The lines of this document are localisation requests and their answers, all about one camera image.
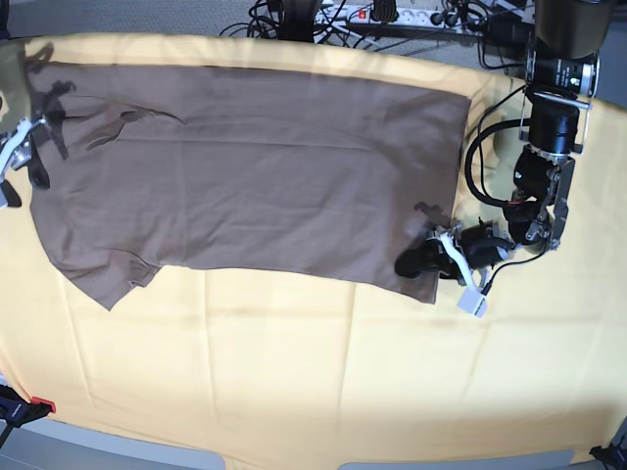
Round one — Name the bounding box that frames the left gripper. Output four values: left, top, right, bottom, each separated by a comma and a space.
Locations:
394, 222, 514, 279

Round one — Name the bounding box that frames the brown T-shirt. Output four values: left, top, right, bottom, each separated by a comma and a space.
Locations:
27, 63, 470, 308

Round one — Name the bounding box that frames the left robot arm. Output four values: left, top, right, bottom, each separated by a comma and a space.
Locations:
395, 1, 617, 280

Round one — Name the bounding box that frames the yellow table cloth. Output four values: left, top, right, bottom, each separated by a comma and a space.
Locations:
0, 31, 627, 465

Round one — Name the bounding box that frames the red black clamp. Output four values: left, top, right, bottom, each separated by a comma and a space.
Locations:
1, 385, 56, 428

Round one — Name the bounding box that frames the black power adapter box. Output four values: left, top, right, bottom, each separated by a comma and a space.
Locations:
483, 17, 534, 49

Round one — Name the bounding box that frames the white power strip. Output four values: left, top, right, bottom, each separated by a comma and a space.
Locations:
314, 2, 483, 37

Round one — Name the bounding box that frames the black corner clamp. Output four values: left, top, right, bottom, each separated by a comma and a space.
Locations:
590, 444, 627, 470

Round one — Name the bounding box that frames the black cable bundle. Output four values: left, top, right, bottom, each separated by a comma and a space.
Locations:
217, 0, 393, 50

